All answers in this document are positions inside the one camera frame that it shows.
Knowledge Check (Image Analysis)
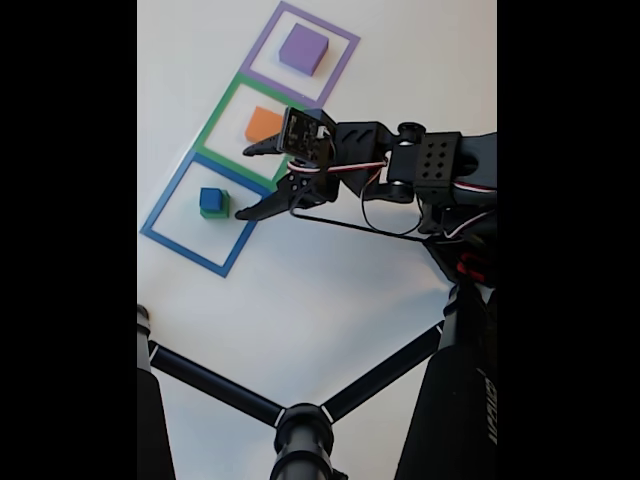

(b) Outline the black camera cable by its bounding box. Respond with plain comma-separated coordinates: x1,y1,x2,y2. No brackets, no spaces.
289,199,437,245

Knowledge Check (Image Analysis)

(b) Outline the orange cube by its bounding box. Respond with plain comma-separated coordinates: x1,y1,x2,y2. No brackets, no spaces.
244,105,286,143

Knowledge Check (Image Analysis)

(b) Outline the green square frame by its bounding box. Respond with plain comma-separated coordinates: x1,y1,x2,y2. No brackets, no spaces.
192,71,321,194

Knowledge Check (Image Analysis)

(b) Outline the green cube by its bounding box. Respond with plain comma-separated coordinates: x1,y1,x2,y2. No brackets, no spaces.
199,189,231,220

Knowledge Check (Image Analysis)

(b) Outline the gripper camera board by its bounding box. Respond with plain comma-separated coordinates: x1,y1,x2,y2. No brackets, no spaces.
277,106,338,166

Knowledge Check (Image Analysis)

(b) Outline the blue square frame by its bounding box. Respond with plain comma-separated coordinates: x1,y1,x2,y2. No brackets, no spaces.
139,151,275,279

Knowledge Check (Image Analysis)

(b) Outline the flat purple block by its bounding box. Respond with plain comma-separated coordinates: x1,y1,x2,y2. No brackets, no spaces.
278,23,330,77

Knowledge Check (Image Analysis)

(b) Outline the red black table clamp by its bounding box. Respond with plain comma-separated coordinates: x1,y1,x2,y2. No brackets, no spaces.
457,252,496,282

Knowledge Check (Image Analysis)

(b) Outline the black tripod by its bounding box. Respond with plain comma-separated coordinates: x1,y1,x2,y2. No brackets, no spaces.
137,282,498,480

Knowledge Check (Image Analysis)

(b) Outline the red white servo cable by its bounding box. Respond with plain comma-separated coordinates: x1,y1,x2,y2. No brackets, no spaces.
286,157,498,239

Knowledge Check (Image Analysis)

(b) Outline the purple square frame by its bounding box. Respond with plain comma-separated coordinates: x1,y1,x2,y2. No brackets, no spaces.
239,0,361,111

